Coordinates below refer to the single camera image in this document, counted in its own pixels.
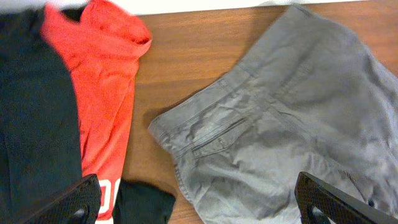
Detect black t-shirt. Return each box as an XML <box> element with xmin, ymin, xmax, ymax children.
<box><xmin>1</xmin><ymin>4</ymin><xmax>175</xmax><ymax>223</ymax></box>

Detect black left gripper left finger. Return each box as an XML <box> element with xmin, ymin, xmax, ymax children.
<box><xmin>18</xmin><ymin>174</ymin><xmax>101</xmax><ymax>224</ymax></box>

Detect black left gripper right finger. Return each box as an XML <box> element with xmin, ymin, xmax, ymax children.
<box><xmin>294</xmin><ymin>172</ymin><xmax>397</xmax><ymax>224</ymax></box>

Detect red t-shirt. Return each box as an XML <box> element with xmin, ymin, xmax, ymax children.
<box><xmin>42</xmin><ymin>1</ymin><xmax>152</xmax><ymax>223</ymax></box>

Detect grey shorts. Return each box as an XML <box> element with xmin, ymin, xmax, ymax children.
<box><xmin>149</xmin><ymin>5</ymin><xmax>397</xmax><ymax>223</ymax></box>

